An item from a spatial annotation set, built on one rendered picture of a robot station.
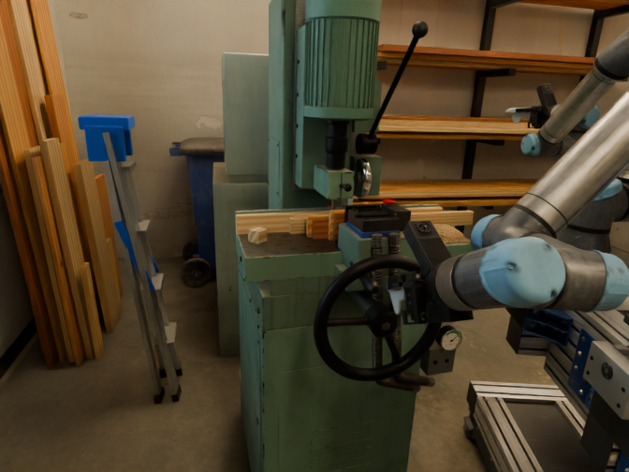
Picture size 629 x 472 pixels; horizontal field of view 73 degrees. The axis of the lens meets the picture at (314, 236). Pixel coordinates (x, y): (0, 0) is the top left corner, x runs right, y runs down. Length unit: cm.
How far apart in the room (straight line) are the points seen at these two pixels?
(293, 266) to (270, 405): 38
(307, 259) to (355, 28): 53
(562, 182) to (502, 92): 340
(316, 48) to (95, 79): 253
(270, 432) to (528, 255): 89
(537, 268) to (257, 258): 62
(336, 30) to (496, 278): 70
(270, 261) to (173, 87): 251
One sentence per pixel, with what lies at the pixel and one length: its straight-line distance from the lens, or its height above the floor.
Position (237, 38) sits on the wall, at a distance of 337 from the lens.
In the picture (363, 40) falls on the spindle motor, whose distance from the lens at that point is 106.
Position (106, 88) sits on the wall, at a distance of 343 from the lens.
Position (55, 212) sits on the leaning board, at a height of 74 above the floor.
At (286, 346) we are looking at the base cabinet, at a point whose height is 66.
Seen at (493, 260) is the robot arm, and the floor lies 108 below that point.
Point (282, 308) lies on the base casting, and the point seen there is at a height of 77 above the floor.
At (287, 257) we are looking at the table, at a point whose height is 90.
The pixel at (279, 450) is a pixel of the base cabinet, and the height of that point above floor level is 35.
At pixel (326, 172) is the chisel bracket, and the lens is 110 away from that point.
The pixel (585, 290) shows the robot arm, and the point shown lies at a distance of 59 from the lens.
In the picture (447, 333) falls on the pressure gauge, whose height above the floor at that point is 68.
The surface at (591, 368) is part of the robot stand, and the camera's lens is 112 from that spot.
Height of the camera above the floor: 124
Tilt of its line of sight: 18 degrees down
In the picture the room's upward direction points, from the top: 2 degrees clockwise
